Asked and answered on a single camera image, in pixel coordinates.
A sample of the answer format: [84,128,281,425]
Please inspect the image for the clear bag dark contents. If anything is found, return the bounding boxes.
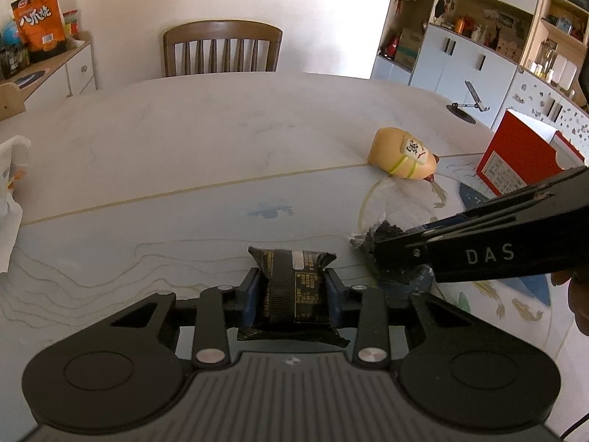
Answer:
[349,220,434,298]

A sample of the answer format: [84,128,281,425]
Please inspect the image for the white side cabinet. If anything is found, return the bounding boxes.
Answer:
[1,31,97,120]

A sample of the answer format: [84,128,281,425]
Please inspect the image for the red cardboard box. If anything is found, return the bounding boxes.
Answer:
[476,110,585,196]

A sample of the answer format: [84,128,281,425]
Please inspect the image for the crumpled white tissue pack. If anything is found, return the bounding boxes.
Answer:
[0,136,31,273]

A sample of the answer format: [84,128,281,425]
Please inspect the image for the white wall cabinets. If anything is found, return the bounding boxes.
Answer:
[371,0,588,146]

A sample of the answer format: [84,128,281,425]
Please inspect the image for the phone stand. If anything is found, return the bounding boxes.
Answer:
[445,80,490,125]

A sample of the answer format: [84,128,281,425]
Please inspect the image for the yellow pig toy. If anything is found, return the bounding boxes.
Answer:
[367,127,439,182]

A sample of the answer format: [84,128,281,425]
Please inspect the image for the far wooden chair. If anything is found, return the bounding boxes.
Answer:
[163,20,282,77]

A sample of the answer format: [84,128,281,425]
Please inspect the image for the black snack packet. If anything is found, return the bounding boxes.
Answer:
[237,246,348,348]

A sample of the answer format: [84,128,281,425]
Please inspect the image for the orange snack bag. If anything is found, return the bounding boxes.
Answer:
[11,0,67,63]

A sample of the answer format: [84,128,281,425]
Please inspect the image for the person right hand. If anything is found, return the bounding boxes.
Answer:
[551,269,589,336]

